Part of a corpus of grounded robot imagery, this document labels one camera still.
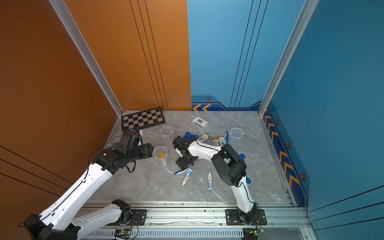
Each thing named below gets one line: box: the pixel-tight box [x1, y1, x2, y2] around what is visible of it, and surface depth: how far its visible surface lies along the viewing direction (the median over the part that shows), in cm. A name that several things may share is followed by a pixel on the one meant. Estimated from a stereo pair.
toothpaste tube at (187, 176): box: [182, 168, 194, 186], surface depth 88 cm
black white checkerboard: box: [121, 107, 166, 131], surface depth 114 cm
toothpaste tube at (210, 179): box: [208, 171, 213, 190], surface depth 86 cm
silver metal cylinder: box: [103, 169, 113, 182], surface depth 48 cm
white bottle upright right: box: [217, 135, 226, 146], surface depth 104 cm
